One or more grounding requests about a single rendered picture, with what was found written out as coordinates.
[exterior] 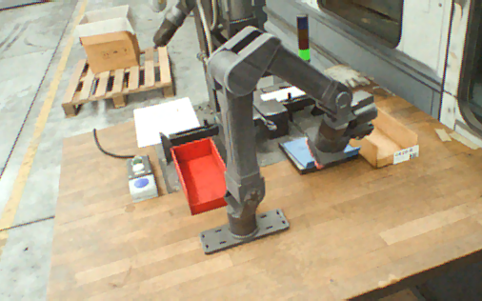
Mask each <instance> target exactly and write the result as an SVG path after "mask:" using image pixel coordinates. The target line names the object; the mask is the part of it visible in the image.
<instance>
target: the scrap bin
mask: <svg viewBox="0 0 482 301"><path fill-rule="evenodd" d="M171 154H172V157H173V160H174V166H175V169H176V172H177V174H178V177H179V180H180V182H181V185H182V187H183V192H184V194H185V197H186V199H187V202H188V205H189V207H190V210H191V216H193V215H196V214H199V213H201V212H207V211H212V210H215V209H218V208H221V207H223V206H227V205H228V203H227V202H226V201H225V200H224V197H223V196H224V193H225V191H226V189H227V187H226V181H225V174H224V171H227V170H228V169H227V167H226V166H225V164H224V162H223V160H222V157H221V155H220V154H219V152H218V150H217V149H216V147H215V145H214V142H212V140H211V138H210V137H208V138H206V139H202V140H198V141H196V142H189V143H186V144H183V145H180V146H176V147H174V148H171Z"/></svg>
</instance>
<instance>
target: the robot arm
mask: <svg viewBox="0 0 482 301"><path fill-rule="evenodd" d="M281 42H282V40H280V39H279V38H277V36H275V35H272V34H268V33H264V32H263V31H261V30H260V29H257V28H253V27H246V28H244V29H243V30H241V31H240V32H239V33H238V34H236V35H235V36H234V37H233V38H232V39H231V40H230V41H229V42H226V43H225V44H224V45H223V46H222V47H221V48H220V49H218V50H216V51H215V52H214V53H213V54H212V55H211V56H210V57H209V59H208V62H207V72H208V74H209V76H210V77H211V85H212V87H213V88H214V90H216V94H217V99H218V103H219V105H220V107H221V111H222V122H223V128H224V134H225V141H226V148H227V156H228V164H227V169H228V170H227V171H224V174H225V181H226V187H227V189H226V191H225V193H224V196H223V197H224V200H225V201H226V202H227V203H228V205H227V206H226V213H227V216H228V220H229V223H228V224H225V225H222V226H220V227H216V228H211V229H208V230H205V231H200V232H199V240H200V243H201V245H202V248H203V251H204V253H205V254H206V255H212V254H215V253H217V252H220V251H226V250H229V249H231V248H235V247H238V246H240V245H243V244H246V243H250V242H253V241H255V240H258V239H262V238H264V237H267V236H270V235H275V234H277V233H279V232H282V231H286V230H288V229H289V228H290V224H289V222H288V220H286V217H285V215H284V213H283V212H282V211H281V210H280V209H274V210H271V211H266V212H261V213H258V214H255V213H256V209H257V207H258V205H260V204H261V203H262V200H263V198H264V197H265V194H266V188H265V177H264V176H263V175H262V173H261V170H260V166H259V163H258V160H257V154H256V147H255V138H254V120H253V102H254V93H253V92H254V91H256V90H257V87H256V85H257V84H258V82H259V80H260V79H261V78H262V74H263V72H264V71H265V70H267V71H269V72H271V73H272V74H274V75H276V76H277V77H278V78H280V79H283V80H285V81H286V82H287V83H289V84H291V85H292V86H294V87H295V88H298V89H300V90H301V91H303V92H304V93H306V94H307V95H308V96H309V97H310V98H312V99H313V100H315V101H316V107H317V108H319V109H320V110H324V111H325V114H324V117H323V118H322V121H321V123H320V126H317V127H311V128H308V129H306V131H305V134H307V135H308V137H309V138H308V139H306V140H305V143H306V145H307V147H308V149H309V151H310V155H311V158H314V162H315V164H316V166H317V168H318V169H320V168H323V167H324V166H328V165H329V163H332V162H335V161H341V160H344V159H345V158H346V157H347V154H346V153H345V152H344V150H345V149H346V147H347V146H348V143H349V142H350V140H351V139H355V140H362V139H363V137H364V136H366V135H371V133H372V130H373V129H374V126H373V124H372V122H371V120H373V119H376V118H377V107H376V104H374V96H372V95H370V94H369V93H367V92H365V91H363V90H360V91H358V92H356V93H353V92H352V90H351V89H349V88H348V87H347V86H346V85H344V84H343V83H341V82H340V81H339V80H335V79H333V78H332V77H331V76H329V75H328V74H326V73H325V72H323V71H321V70H319V69H318V68H317V67H316V66H314V65H311V64H310V63H309V62H308V61H306V60H305V59H303V58H302V57H300V56H298V55H296V54H295V53H293V51H291V50H288V49H287V48H285V46H284V45H283V44H281Z"/></svg>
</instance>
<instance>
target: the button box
mask: <svg viewBox="0 0 482 301"><path fill-rule="evenodd" d="M95 130H96V128H93V135H94V142H95V143H96V145H97V147H98V148H99V150H101V151H102V152H103V153H105V154H107V155H110V156H113V157H123V158H124V157H133V158H131V159H127V160H126V165H127V172H128V178H129V180H134V179H137V178H141V177H144V176H147V175H150V174H152V167H151V161H150V158H149V156H148V155H147V154H145V155H144V156H137V155H117V154H114V153H111V152H108V151H107V150H103V149H102V148H101V146H100V144H99V142H98V141H97V138H96V134H95ZM135 158H142V160H143V162H142V163H141V164H142V165H144V168H143V169H142V170H140V171H135V170H134V169H133V166H134V165H133V164H132V160H134V159H135ZM152 175H153V174H152Z"/></svg>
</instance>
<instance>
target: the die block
mask: <svg viewBox="0 0 482 301"><path fill-rule="evenodd" d="M268 119H269V120H270V121H272V122H273V124H274V125H275V126H276V127H277V129H276V130H275V131H269V130H268V129H267V127H266V126H264V125H263V123H262V121H261V120H260V121H257V122H254V125H255V126H260V128H261V129H262V131H263V132H264V133H265V134H266V135H267V136H268V137H269V139H270V140H272V139H276V138H279V137H282V136H286V135H288V134H290V131H289V120H288V114H287V113H286V114H282V115H279V116H276V117H273V118H268ZM215 120H216V123H217V125H218V126H219V133H218V134H219V137H220V139H221V141H222V143H223V145H224V147H225V149H227V148H226V141H225V134H224V131H223V129H222V126H221V125H220V123H219V122H218V120H217V118H215Z"/></svg>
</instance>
